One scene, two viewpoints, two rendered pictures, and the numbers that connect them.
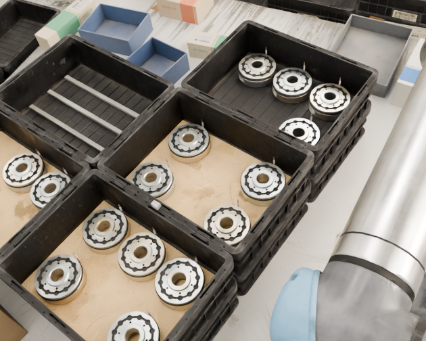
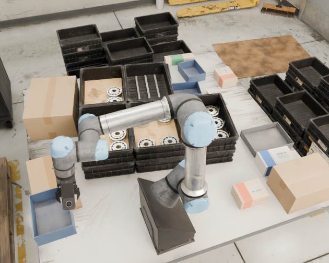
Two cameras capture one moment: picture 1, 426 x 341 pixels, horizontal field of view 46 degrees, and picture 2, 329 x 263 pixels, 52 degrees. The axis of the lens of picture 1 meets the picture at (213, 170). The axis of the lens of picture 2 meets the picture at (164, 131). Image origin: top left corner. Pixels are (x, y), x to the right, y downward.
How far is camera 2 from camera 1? 1.08 m
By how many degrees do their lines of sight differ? 24
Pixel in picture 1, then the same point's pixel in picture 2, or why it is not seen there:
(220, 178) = (161, 134)
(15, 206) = (103, 99)
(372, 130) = (235, 163)
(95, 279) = not seen: hidden behind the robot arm
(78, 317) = not seen: hidden behind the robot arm
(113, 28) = (192, 71)
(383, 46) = (278, 142)
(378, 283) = (96, 120)
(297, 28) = (255, 114)
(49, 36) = (167, 59)
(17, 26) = (177, 51)
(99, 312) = not seen: hidden behind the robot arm
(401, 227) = (109, 117)
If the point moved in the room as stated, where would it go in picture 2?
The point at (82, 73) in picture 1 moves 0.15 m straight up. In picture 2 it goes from (160, 76) to (160, 59)
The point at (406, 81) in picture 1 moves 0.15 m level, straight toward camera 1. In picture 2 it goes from (260, 154) to (238, 162)
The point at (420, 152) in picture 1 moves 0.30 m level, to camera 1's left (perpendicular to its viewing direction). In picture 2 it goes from (128, 110) to (73, 81)
